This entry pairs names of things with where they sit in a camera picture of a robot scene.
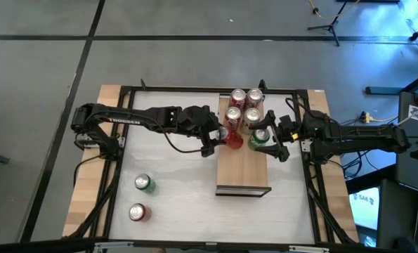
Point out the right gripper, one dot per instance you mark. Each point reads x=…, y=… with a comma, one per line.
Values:
x=289, y=130

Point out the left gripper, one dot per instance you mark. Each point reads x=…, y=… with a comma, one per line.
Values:
x=198, y=121

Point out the green Sprite can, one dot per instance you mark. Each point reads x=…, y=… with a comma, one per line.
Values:
x=259, y=138
x=144, y=182

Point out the red Coca-Cola Zero can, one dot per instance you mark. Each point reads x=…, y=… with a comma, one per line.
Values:
x=233, y=140

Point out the silver Diet Coke can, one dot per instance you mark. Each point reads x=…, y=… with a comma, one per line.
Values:
x=251, y=117
x=254, y=97

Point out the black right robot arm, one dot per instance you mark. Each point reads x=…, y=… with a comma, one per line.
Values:
x=363, y=138

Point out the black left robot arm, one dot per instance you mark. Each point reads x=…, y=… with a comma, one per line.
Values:
x=124, y=119

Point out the yellow power strip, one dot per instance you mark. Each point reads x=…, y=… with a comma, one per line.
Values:
x=364, y=117

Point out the lit computer screen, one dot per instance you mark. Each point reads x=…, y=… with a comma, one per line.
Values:
x=365, y=207

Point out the black tripod stand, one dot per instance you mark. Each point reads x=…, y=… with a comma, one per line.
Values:
x=329, y=25

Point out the grey desk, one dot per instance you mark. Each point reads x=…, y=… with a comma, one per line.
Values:
x=412, y=158

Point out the black front crossbar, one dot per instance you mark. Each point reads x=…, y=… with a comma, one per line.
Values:
x=36, y=246

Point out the wooden shelf black frame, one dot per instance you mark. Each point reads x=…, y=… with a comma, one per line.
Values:
x=242, y=168

